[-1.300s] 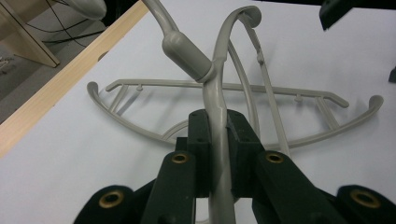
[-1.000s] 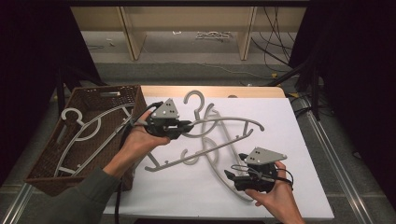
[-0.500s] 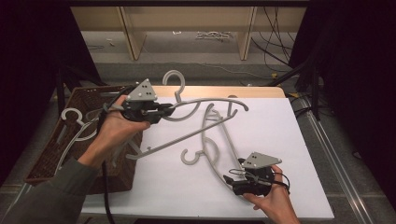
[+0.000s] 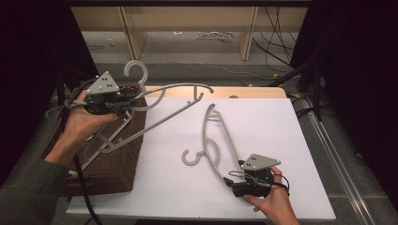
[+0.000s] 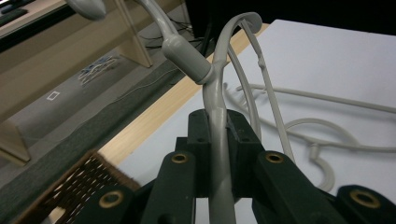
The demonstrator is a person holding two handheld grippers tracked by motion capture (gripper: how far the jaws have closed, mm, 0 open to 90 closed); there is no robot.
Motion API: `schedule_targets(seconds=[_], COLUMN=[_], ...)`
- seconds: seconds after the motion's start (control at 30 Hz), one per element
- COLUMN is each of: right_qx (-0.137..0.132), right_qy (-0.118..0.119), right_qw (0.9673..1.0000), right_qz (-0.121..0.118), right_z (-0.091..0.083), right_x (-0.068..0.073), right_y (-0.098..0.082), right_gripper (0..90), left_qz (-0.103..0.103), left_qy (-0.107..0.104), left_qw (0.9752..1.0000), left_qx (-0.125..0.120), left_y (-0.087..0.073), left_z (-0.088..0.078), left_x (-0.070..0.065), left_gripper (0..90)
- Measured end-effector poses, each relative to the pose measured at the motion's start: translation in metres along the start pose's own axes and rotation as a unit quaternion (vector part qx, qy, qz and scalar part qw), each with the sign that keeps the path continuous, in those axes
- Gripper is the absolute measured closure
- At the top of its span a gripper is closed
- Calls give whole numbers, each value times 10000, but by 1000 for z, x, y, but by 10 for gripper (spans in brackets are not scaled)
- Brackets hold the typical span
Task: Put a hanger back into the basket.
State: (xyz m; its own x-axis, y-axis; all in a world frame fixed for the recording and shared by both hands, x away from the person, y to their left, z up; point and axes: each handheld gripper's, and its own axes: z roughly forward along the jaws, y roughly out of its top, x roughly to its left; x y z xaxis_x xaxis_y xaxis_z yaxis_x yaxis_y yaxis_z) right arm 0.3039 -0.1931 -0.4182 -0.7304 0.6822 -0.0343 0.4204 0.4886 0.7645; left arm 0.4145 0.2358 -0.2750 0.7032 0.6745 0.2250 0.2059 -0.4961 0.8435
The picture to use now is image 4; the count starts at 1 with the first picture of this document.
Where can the person's left hand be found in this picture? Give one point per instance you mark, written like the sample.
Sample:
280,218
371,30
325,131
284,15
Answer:
84,125

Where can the beige wooden shelf unit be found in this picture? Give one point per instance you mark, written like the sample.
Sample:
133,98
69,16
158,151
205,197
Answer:
187,18

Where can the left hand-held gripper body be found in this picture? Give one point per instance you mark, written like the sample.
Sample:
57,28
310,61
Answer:
104,86

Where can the white table mat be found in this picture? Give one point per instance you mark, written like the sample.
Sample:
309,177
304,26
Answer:
281,131

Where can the small white floor scrap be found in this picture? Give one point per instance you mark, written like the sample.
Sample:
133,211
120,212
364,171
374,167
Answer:
177,32
110,42

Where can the brown wicker basket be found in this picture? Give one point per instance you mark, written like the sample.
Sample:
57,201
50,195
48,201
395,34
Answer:
119,168

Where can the grey plastic clothes hanger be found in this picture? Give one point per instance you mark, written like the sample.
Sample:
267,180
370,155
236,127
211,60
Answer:
103,146
162,121
216,150

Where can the person's right hand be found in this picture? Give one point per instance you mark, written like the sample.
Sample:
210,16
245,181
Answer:
278,203

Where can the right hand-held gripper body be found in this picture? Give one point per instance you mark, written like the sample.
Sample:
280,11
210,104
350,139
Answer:
258,162

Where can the metal floor rail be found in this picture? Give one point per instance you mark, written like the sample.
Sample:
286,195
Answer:
338,162

